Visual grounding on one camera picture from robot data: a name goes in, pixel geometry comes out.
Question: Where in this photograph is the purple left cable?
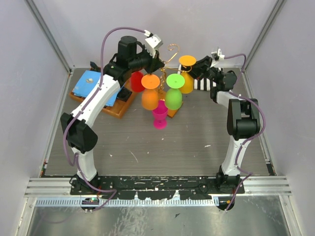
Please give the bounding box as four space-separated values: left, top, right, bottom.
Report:
63 27 148 212

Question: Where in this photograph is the green plastic wine glass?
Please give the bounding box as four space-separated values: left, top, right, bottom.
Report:
165 74 185 110

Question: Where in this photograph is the orange plastic wine glass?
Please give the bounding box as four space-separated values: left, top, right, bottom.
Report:
141 74 160 111

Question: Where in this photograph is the blue patterned cloth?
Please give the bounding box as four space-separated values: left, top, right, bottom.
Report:
72 70 123 107

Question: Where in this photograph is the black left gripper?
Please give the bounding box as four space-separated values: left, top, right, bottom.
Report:
130 45 165 75

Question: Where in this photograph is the black white striped cloth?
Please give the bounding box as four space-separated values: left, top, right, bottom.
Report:
193 67 223 91

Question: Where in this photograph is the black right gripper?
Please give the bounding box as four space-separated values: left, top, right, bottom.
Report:
180 56 222 85

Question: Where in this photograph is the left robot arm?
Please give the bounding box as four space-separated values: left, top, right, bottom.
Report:
61 34 164 195

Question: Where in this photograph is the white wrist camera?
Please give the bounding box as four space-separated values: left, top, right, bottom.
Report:
144 30 163 58
210 48 225 68

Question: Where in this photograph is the dark patterned cloth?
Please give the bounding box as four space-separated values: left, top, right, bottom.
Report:
90 61 101 72

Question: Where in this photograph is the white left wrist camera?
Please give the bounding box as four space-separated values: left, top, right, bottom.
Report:
144 30 163 58

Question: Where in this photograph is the black item in tray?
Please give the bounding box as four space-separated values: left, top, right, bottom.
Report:
117 87 132 102

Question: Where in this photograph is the red plastic wine glass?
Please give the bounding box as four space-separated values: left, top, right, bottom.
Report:
130 71 145 92

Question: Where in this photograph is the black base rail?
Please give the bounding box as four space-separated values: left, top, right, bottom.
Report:
69 175 245 201

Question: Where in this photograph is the pink plastic wine glass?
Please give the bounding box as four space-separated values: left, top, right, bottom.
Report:
152 100 168 129

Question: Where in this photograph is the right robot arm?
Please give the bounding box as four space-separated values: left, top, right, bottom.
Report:
189 56 260 194

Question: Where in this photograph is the wooden compartment tray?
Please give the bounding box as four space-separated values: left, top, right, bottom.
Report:
69 79 138 118

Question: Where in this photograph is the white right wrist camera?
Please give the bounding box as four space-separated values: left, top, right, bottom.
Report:
210 48 225 68

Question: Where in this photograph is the yellow plastic wine glass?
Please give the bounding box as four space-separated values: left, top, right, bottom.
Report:
179 55 196 94

